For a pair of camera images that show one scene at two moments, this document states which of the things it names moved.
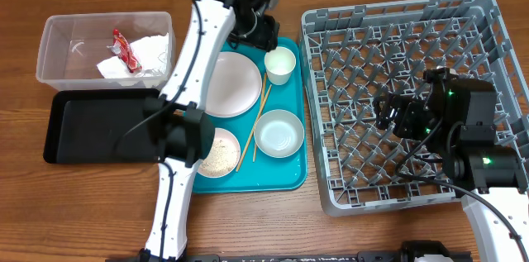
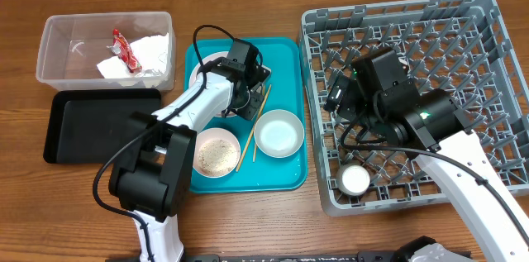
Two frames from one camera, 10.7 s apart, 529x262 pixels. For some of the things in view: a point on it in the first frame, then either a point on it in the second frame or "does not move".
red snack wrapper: (121, 49) does not move
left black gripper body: (254, 30) -> (248, 105)
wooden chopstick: (244, 153) does not move
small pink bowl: (223, 156) does not move
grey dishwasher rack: (354, 52) does not move
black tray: (98, 126) does not move
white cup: (278, 64) -> (354, 179)
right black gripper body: (412, 123) -> (351, 103)
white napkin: (151, 52) does not move
